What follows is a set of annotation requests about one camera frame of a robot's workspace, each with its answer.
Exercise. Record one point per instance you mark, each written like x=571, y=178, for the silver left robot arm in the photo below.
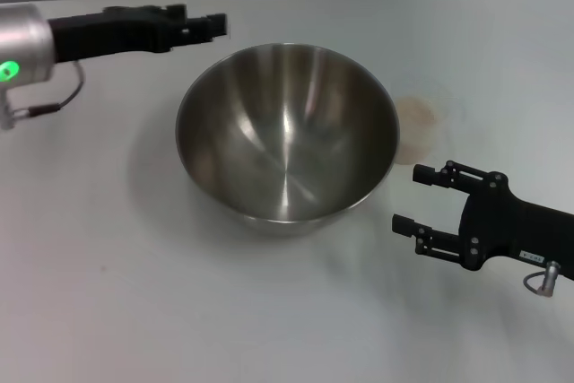
x=24, y=42

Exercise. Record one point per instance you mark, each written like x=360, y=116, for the stainless steel mixing bowl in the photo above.
x=287, y=141

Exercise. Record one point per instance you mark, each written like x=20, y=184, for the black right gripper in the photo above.
x=498, y=226

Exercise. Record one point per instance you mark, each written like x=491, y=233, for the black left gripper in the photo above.
x=112, y=33

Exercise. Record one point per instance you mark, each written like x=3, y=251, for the clear plastic measuring cup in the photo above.
x=417, y=145

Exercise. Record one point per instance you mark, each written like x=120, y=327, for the white rice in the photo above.
x=414, y=114

